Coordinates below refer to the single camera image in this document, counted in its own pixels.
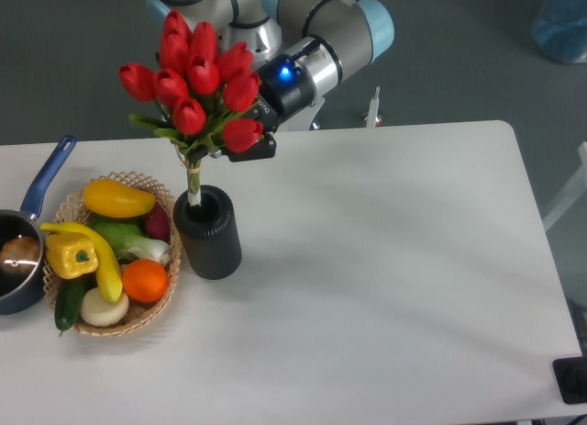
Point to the yellow squash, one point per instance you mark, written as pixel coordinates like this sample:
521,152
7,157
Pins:
108,272

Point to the brown food in pan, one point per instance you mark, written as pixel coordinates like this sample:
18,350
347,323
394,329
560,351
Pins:
20,255

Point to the white round onion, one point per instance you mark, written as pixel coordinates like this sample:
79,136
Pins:
100,313

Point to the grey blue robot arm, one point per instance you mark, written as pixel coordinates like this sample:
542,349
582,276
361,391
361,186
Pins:
269,27

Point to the orange fruit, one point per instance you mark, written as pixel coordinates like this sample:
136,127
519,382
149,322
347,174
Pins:
145,281

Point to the red onion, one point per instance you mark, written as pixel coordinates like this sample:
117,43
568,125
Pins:
156,223

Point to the yellow mango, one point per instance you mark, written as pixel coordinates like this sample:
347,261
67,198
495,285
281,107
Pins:
113,199

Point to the dark grey ribbed vase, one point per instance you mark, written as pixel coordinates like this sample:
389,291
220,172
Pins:
209,233

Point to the woven wicker basket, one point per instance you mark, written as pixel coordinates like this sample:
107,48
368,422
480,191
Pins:
138,313

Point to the blue transparent container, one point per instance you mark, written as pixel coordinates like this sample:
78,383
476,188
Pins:
559,30

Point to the green cucumber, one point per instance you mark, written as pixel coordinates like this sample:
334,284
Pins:
69,300

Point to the red tulip bouquet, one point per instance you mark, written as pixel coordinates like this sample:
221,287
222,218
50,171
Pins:
201,92

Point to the black device at edge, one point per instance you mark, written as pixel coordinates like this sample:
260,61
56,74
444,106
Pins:
571,379

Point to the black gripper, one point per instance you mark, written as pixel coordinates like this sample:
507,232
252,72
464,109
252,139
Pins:
285,89

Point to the yellow bell pepper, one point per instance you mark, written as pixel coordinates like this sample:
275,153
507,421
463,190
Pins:
71,254

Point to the blue saucepan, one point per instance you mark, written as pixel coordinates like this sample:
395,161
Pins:
21,291

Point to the green lettuce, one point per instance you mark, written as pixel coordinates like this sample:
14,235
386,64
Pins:
129,242

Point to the white frame at right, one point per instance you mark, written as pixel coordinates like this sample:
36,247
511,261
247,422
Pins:
568,194

